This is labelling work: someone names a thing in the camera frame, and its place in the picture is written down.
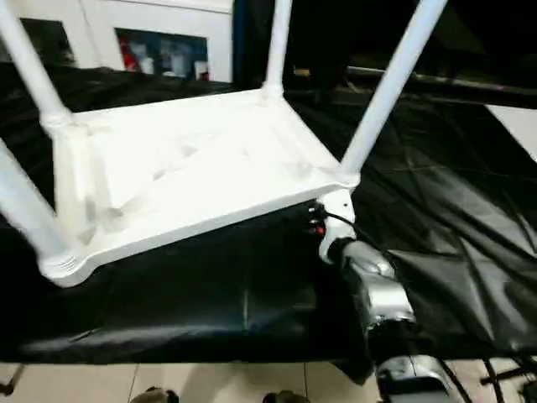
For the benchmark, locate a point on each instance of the white plastic table top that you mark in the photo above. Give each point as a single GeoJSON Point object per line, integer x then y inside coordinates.
{"type": "Point", "coordinates": [193, 159]}

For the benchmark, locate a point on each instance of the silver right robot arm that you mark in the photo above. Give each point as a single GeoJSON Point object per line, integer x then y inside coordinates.
{"type": "Point", "coordinates": [377, 294]}

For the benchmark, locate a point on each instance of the black mat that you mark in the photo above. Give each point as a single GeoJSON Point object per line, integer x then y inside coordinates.
{"type": "Point", "coordinates": [210, 311]}

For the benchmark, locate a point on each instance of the black case with yellow label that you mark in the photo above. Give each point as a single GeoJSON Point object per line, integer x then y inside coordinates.
{"type": "Point", "coordinates": [352, 34]}

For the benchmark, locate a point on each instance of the long black bar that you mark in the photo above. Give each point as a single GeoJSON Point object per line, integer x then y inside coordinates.
{"type": "Point", "coordinates": [453, 81]}

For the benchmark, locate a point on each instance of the white flat sheet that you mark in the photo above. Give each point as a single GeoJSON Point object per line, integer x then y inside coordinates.
{"type": "Point", "coordinates": [520, 126]}

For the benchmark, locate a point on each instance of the white cabinet with glass doors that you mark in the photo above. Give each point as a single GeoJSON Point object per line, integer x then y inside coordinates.
{"type": "Point", "coordinates": [168, 21]}

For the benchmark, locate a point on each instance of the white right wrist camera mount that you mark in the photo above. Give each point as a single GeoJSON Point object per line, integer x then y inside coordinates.
{"type": "Point", "coordinates": [337, 206]}

